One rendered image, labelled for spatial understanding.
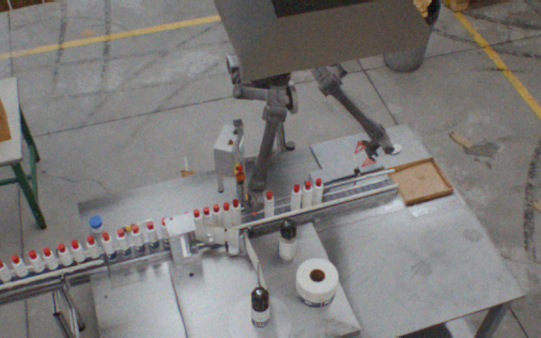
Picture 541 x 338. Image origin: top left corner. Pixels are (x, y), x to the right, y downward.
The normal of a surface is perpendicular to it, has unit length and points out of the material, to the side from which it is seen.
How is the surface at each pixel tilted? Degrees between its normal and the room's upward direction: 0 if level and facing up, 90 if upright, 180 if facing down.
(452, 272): 0
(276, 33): 90
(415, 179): 0
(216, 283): 0
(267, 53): 90
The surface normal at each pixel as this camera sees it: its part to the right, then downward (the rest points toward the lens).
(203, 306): 0.00, -0.65
